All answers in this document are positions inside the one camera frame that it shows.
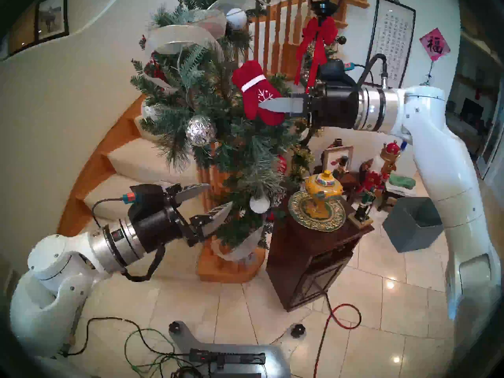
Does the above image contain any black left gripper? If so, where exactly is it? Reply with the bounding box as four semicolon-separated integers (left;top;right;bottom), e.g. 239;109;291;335
132;183;234;254

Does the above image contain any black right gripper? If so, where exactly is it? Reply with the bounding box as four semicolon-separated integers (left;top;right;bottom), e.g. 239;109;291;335
258;82;361;129

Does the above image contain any red knitted mitten ornament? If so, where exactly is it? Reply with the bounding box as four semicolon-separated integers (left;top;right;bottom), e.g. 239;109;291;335
232;59;286;126

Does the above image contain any white glitter ball ornament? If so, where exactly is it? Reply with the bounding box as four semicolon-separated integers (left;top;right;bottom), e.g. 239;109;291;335
225;8;248;30
249;195;271;214

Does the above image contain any silver faceted ball ornament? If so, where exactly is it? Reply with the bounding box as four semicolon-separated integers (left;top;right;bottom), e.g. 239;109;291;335
186;114;217;147

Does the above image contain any green jade ornament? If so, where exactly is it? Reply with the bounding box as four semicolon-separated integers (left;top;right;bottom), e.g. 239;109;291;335
388;174;416;191

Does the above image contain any brown ceramic vase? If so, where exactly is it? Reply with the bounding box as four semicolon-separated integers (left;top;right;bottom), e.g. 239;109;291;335
321;138;343;163

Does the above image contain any green pine garland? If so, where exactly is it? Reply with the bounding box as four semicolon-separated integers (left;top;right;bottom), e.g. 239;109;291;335
130;0;315;263

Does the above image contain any small white framed picture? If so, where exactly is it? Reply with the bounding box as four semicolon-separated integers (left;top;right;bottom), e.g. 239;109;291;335
323;146;354;175

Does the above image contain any small black-hat nutcracker figure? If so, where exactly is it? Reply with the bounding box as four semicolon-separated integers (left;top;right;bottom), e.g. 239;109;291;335
333;156;350;181

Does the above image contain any red velvet bow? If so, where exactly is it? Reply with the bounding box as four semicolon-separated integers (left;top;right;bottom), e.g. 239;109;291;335
294;16;339;95

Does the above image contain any carpeted wooden staircase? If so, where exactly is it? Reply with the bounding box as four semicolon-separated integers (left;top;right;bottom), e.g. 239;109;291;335
57;94;221;279

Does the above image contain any yellow porcelain lidded jar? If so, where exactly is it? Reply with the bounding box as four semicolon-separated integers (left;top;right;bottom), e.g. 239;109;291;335
305;170;344;220

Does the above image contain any dark wooden side table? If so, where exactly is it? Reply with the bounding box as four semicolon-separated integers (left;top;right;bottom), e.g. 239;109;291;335
341;172;361;196

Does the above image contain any ornate round plate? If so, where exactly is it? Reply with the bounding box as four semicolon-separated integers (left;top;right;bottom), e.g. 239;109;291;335
287;190;347;232

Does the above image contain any large red nutcracker figure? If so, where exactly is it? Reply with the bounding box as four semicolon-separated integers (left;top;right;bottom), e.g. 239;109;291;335
352;142;401;224

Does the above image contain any dark wooden cabinet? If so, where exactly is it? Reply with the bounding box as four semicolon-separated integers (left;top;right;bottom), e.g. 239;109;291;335
266;192;374;313

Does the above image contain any framed Chinese calligraphy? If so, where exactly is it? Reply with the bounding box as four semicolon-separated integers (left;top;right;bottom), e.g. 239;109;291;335
365;0;416;88

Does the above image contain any black power strip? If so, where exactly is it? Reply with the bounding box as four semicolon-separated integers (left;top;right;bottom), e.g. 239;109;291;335
189;349;266;365

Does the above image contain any red diamond fu sign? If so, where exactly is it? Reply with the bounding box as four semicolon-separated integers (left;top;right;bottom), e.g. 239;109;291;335
419;28;452;62

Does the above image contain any grey plastic bin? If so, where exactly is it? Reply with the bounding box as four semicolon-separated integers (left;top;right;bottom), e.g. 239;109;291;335
382;197;445;252

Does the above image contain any black framed horse photo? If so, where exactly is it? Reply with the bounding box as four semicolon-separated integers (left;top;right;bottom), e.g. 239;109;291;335
35;0;69;43

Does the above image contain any brown framed picture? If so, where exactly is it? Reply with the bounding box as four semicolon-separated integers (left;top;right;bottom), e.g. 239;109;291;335
7;11;38;57

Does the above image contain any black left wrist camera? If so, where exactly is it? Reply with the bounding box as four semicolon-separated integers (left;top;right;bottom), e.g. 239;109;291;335
123;183;180;224

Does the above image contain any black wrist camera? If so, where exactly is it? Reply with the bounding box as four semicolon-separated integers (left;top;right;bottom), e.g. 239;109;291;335
123;183;180;224
315;59;358;86

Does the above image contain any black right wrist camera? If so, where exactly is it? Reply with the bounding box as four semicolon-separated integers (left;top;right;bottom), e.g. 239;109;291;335
315;59;358;86

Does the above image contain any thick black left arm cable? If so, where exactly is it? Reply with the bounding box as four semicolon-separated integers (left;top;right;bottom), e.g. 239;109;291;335
120;245;166;282

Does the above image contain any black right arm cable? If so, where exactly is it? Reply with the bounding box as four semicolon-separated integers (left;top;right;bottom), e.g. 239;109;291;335
356;54;388;89

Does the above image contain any thin black left camera cable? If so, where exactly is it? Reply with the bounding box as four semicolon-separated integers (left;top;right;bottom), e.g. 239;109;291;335
91;197;130;228

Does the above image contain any green cable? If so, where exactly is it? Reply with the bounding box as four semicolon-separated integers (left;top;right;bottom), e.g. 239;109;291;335
124;328;178;378

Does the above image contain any thin black floor cable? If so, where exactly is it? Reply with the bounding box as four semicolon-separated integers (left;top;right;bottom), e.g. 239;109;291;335
65;317;193;358

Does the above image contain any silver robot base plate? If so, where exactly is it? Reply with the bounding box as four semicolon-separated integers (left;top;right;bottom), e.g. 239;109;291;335
169;321;308;378

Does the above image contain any red power cable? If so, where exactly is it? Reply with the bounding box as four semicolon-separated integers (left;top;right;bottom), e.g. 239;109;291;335
313;302;362;378

